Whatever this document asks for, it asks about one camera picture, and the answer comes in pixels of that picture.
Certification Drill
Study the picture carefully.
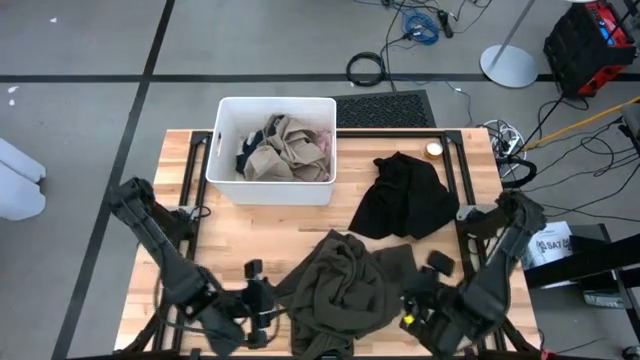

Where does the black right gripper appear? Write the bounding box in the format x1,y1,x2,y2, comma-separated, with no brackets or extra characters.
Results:
399,249,471,359

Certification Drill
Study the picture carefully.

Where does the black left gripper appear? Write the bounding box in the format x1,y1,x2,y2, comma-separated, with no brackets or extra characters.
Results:
242,258,277,350

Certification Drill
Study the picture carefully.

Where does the olive green hooded garment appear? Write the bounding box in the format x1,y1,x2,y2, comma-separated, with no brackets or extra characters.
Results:
274,228,419,360

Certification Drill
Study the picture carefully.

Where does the black garment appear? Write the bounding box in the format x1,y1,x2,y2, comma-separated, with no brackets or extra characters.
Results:
348,151,461,241

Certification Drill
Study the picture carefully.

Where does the beige garment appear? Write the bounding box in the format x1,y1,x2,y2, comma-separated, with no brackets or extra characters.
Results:
243,113,331,183

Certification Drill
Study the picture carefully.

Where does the navy blue garment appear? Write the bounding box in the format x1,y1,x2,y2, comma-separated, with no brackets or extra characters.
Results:
234,128,266,176

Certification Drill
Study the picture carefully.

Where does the pink garment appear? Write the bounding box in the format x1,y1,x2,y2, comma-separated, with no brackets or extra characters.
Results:
315,128,334,161

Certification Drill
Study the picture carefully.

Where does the white perforated laundry basket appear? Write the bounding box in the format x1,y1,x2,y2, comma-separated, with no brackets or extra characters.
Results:
204,96,338,207

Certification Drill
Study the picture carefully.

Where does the white printed box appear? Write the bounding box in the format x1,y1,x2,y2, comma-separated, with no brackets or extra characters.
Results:
522,220,575,271

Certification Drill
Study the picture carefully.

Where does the black side stand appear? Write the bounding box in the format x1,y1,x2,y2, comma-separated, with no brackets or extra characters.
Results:
522,223,640,346

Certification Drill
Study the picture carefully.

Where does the white power strip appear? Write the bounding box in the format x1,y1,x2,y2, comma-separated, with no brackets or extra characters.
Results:
482,118,527,166

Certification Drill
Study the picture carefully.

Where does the black perforated floor mat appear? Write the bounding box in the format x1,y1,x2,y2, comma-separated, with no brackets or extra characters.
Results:
329,89,438,129

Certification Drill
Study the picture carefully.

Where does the grey round stand base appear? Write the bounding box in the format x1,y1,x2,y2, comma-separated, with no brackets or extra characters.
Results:
479,0,540,89

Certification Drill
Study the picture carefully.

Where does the black power strip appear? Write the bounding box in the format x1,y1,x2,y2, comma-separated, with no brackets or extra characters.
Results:
437,8,455,39

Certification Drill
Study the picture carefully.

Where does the black and red equipment case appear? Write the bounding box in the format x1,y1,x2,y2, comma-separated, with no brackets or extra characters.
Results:
543,0,639,99

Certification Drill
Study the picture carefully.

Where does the black thick cable loop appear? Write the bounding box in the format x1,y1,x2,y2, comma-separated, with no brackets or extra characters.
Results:
497,156,539,190

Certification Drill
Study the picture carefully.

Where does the yellow cable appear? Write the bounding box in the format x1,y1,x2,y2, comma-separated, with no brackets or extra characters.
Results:
522,96,640,151

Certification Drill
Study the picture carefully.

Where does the black coiled cable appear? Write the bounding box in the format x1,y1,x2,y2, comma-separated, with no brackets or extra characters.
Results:
345,51,387,88

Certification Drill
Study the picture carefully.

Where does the blue coiled cable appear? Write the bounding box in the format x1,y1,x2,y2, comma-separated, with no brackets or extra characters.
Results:
402,10,441,46

